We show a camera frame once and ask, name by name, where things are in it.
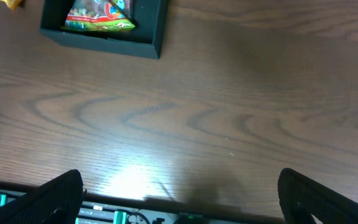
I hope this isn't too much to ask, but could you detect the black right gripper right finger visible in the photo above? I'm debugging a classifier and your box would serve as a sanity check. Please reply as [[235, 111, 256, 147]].
[[278, 168, 358, 224]]

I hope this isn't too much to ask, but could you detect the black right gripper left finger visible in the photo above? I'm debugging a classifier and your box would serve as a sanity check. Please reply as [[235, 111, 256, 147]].
[[0, 169, 84, 224]]

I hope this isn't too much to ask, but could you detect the Haribo worms candy bag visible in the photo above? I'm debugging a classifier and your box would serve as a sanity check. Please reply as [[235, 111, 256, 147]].
[[62, 0, 135, 32]]

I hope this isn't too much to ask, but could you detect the yellow candy wrapper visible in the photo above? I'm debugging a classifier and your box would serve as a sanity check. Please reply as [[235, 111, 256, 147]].
[[0, 0, 22, 10]]

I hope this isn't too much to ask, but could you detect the dark green open box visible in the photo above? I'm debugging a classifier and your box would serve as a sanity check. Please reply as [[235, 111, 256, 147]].
[[40, 0, 168, 59]]

